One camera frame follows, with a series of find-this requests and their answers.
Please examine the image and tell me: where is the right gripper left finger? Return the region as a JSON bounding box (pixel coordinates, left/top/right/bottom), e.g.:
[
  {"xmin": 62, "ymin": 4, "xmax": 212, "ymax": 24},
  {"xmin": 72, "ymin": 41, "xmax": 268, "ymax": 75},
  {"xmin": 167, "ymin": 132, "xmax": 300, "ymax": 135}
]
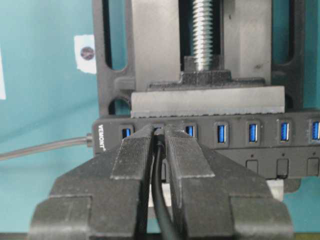
[{"xmin": 28, "ymin": 125, "xmax": 153, "ymax": 240}]

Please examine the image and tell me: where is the white sticker with black dot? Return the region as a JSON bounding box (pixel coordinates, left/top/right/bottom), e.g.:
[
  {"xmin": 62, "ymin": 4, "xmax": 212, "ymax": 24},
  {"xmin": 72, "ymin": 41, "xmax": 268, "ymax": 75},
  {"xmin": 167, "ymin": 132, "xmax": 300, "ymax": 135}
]
[{"xmin": 73, "ymin": 34, "xmax": 97, "ymax": 74}]

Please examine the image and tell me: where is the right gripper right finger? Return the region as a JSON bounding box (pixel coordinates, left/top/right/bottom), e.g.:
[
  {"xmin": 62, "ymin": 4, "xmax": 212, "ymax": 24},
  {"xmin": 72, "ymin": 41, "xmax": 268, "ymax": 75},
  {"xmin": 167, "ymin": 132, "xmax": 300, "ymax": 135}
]
[{"xmin": 164, "ymin": 124, "xmax": 294, "ymax": 240}]

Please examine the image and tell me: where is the black USB cable with plug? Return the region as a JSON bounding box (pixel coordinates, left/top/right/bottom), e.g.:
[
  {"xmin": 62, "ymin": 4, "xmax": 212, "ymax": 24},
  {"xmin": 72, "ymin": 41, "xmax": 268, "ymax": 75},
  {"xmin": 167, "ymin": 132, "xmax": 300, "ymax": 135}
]
[{"xmin": 151, "ymin": 127, "xmax": 181, "ymax": 240}]

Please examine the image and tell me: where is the black multi-port USB hub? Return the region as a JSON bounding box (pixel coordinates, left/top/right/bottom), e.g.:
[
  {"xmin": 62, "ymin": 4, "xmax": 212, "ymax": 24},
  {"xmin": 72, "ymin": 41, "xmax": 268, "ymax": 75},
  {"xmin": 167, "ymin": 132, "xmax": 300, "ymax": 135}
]
[{"xmin": 92, "ymin": 109, "xmax": 320, "ymax": 179}]

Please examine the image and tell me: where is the black bench vise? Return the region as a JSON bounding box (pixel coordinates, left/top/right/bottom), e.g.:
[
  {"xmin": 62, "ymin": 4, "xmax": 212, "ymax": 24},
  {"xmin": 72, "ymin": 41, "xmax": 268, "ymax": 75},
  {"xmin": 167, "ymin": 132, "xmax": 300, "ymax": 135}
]
[{"xmin": 92, "ymin": 0, "xmax": 301, "ymax": 193}]

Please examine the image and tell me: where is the grey hub power cable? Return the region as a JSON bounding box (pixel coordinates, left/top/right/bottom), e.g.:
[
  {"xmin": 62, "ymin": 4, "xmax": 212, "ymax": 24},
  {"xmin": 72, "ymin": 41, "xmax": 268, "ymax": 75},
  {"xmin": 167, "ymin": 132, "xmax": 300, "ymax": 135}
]
[{"xmin": 0, "ymin": 132, "xmax": 97, "ymax": 162}]

